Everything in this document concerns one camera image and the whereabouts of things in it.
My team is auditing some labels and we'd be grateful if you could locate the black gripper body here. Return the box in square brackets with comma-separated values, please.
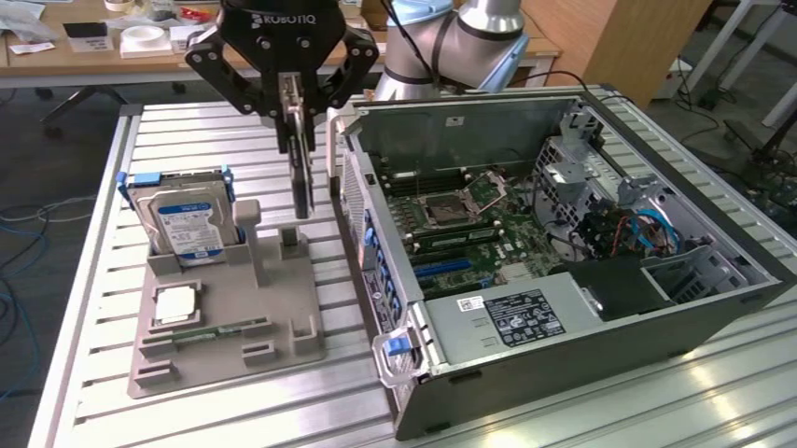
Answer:
[217, 0, 347, 77]

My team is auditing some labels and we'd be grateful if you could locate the graphics card with metal bracket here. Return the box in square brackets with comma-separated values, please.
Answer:
[278, 72, 317, 220]

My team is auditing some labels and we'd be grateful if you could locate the brown cardboard box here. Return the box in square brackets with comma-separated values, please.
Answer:
[361, 0, 391, 30]

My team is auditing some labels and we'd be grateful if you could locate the small white box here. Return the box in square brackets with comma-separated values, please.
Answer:
[168, 25, 211, 55]

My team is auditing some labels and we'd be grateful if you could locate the red package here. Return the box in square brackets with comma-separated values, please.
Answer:
[179, 5, 219, 24]

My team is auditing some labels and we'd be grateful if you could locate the flat white box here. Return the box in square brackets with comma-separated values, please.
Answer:
[119, 35, 176, 60]

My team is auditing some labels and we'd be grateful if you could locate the bag with dark contents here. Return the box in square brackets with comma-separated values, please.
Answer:
[134, 0, 182, 22]

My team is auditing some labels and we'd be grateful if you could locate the white box with black top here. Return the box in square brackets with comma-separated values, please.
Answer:
[62, 21, 116, 52]

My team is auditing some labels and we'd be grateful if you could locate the wooden desk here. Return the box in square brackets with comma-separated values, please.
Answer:
[0, 0, 565, 102]

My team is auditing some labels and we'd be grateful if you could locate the black chair base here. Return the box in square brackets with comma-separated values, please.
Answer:
[34, 81, 189, 136]

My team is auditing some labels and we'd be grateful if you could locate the black RAM slot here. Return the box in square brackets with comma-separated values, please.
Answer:
[383, 171, 473, 182]
[389, 187, 478, 198]
[386, 182, 477, 192]
[385, 176, 474, 187]

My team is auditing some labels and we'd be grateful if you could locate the clear plastic bag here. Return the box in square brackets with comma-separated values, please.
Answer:
[0, 11, 62, 43]

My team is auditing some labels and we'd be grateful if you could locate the hard disk in blue caddy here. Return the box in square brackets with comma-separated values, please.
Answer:
[116, 166, 237, 270]

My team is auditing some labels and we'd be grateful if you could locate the CPU socket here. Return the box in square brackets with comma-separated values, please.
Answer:
[419, 193, 474, 226]

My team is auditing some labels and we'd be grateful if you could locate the wooden cabinet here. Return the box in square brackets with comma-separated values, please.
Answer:
[520, 0, 715, 106]

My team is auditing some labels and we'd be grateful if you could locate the black expansion slot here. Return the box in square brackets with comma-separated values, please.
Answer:
[411, 248, 470, 262]

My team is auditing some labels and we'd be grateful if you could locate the perforated metal disk cage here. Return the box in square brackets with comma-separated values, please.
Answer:
[532, 134, 624, 225]

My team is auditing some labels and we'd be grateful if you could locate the long expansion slot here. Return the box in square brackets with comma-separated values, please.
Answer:
[413, 258, 473, 277]

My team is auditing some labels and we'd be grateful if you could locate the green motherboard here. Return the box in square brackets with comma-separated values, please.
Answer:
[373, 153, 581, 300]

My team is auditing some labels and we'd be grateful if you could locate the silver CPU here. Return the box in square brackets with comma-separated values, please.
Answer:
[154, 287, 201, 326]

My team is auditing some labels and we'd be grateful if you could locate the silver chipset heatsink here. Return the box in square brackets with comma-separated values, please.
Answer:
[497, 265, 538, 283]

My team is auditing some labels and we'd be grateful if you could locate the grey parts rack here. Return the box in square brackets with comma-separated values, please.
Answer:
[127, 198, 329, 402]

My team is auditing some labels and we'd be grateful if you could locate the green RAM stick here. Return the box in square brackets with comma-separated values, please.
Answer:
[171, 321, 263, 343]

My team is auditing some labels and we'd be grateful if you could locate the white desk leg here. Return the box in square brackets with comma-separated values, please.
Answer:
[677, 0, 777, 94]

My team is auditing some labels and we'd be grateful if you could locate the grey power supply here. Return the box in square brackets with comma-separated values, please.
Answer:
[410, 273, 602, 368]

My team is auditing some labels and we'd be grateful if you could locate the grey metal disk bay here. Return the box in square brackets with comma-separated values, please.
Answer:
[640, 242, 752, 307]

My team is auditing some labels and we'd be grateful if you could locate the open black PC case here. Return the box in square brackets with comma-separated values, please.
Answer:
[326, 86, 797, 442]

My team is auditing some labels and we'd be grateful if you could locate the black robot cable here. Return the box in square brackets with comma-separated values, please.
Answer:
[385, 0, 452, 92]

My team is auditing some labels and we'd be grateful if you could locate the black power cable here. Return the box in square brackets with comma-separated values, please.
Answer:
[510, 69, 630, 106]

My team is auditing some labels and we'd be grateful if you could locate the blue data wire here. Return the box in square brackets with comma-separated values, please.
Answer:
[626, 208, 681, 257]

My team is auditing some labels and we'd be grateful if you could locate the clear plastic case handle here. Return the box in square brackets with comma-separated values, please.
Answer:
[371, 324, 431, 388]

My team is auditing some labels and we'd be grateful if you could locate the blue floor cable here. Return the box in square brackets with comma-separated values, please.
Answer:
[0, 218, 50, 402]

